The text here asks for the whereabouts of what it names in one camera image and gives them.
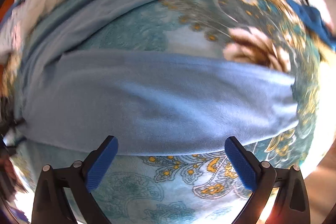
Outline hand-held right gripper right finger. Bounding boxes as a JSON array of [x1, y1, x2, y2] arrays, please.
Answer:
[[225, 136, 311, 224]]

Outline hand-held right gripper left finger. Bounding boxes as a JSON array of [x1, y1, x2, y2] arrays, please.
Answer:
[[31, 135, 118, 224]]

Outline light blue fleece pants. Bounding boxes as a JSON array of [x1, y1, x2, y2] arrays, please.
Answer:
[[13, 0, 300, 156]]

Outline teal floral plush blanket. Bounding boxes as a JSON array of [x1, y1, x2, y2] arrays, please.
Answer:
[[10, 0, 328, 224]]

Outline dark blue fleece jacket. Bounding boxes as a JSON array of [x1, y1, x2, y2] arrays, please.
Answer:
[[286, 0, 336, 50]]

